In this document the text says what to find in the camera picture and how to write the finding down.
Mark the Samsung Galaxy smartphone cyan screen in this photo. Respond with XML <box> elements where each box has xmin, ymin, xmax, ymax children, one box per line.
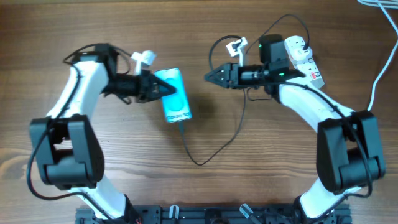
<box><xmin>155</xmin><ymin>68</ymin><xmax>192</xmax><ymax>123</ymax></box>

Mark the black USB charging cable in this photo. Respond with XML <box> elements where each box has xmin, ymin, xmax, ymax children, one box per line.
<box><xmin>177</xmin><ymin>13</ymin><xmax>312</xmax><ymax>167</ymax></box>

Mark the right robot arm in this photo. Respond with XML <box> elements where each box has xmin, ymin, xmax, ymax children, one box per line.
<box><xmin>205</xmin><ymin>34</ymin><xmax>386</xmax><ymax>223</ymax></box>

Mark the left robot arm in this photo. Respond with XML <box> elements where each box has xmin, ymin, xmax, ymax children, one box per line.
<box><xmin>27</xmin><ymin>43</ymin><xmax>176</xmax><ymax>223</ymax></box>

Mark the white charger plug adapter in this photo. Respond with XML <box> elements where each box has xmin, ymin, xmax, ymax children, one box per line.
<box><xmin>289</xmin><ymin>47</ymin><xmax>312</xmax><ymax>63</ymax></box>

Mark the white power strip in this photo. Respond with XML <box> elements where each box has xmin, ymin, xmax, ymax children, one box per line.
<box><xmin>284</xmin><ymin>35</ymin><xmax>325</xmax><ymax>89</ymax></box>

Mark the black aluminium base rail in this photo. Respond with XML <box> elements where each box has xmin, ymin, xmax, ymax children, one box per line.
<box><xmin>75</xmin><ymin>204</ymin><xmax>353</xmax><ymax>224</ymax></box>

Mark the white power strip cord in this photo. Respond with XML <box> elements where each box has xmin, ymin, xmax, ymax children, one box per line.
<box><xmin>366</xmin><ymin>2</ymin><xmax>398</xmax><ymax>112</ymax></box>

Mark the white cables top corner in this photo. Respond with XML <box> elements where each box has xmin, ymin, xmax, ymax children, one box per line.
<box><xmin>356</xmin><ymin>0</ymin><xmax>398</xmax><ymax>9</ymax></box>

